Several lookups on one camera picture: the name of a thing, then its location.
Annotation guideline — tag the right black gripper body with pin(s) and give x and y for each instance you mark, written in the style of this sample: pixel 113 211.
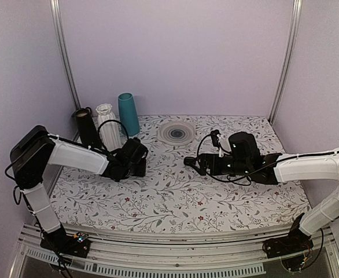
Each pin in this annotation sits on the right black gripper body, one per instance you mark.
pixel 240 168

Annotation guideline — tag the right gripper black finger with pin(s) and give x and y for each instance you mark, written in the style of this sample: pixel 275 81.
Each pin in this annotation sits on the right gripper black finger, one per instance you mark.
pixel 190 161
pixel 202 170

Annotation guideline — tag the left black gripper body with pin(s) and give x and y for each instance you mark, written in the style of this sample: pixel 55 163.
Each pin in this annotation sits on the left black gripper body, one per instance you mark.
pixel 132 171

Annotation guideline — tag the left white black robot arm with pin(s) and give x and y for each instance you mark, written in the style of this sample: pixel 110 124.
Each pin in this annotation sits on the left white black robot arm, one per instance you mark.
pixel 38 149

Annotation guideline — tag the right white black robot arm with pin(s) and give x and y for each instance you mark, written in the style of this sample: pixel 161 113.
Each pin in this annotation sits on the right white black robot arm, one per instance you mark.
pixel 302 167

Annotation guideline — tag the translucent round plate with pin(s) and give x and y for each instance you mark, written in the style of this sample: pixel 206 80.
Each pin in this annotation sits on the translucent round plate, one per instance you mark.
pixel 177 133

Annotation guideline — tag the white ribbed vase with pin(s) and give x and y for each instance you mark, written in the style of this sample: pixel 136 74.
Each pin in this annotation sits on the white ribbed vase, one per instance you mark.
pixel 108 131

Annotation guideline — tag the floral patterned table mat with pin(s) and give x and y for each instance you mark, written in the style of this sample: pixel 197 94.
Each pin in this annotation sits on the floral patterned table mat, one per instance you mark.
pixel 173 198

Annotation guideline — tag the teal plastic cup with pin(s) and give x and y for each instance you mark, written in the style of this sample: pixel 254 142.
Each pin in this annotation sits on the teal plastic cup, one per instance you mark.
pixel 128 113

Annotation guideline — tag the black cylindrical cup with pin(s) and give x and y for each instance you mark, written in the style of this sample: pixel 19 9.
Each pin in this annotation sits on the black cylindrical cup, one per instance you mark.
pixel 86 128

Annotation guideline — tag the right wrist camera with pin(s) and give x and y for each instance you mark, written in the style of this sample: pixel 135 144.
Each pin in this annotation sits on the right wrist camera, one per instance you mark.
pixel 216 138

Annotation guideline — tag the aluminium front rail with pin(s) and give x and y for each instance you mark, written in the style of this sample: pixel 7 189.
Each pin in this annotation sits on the aluminium front rail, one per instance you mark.
pixel 137 254

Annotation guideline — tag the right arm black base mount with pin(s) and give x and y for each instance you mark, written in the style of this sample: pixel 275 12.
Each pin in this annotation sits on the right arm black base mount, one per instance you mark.
pixel 295 241

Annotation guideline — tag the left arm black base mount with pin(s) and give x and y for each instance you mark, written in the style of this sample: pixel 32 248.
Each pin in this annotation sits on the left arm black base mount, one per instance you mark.
pixel 77 245

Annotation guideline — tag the right aluminium frame post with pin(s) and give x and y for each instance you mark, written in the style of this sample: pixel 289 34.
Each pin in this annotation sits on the right aluminium frame post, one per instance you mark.
pixel 292 35

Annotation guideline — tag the aluminium frame post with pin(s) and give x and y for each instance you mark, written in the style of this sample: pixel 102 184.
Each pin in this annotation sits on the aluminium frame post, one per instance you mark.
pixel 292 35
pixel 62 45

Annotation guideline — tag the left aluminium frame post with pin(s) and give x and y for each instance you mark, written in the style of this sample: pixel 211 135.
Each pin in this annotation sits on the left aluminium frame post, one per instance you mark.
pixel 62 45

